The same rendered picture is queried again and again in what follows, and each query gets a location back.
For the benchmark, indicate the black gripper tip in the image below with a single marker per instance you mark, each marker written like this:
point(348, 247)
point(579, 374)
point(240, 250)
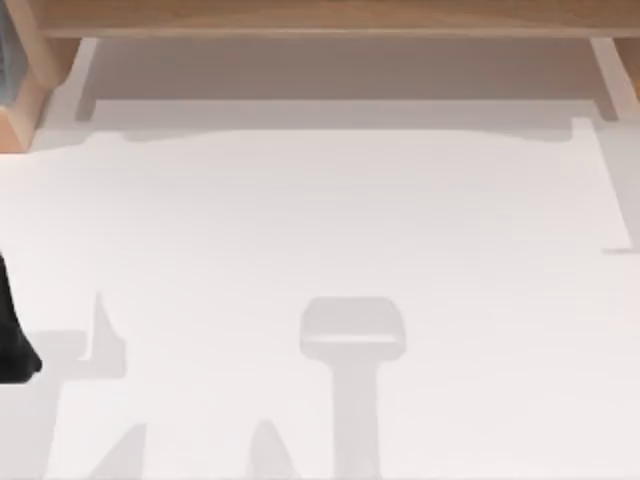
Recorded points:
point(12, 350)

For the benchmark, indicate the wooden cupboard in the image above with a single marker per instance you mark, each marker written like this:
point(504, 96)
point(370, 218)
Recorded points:
point(320, 17)

